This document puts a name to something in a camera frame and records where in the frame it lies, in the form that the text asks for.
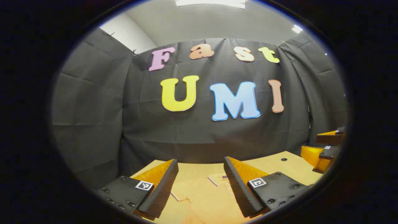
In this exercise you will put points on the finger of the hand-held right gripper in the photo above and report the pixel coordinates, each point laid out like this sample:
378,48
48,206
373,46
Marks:
329,139
331,152

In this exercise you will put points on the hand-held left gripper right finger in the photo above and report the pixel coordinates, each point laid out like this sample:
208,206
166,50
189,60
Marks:
238,186

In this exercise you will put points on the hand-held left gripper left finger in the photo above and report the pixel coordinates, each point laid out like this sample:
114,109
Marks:
164,186

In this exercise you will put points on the orange T-shirt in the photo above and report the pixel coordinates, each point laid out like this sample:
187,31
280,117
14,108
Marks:
202,199

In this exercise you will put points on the ceiling light panel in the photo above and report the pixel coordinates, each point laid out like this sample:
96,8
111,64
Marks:
297,29
211,3

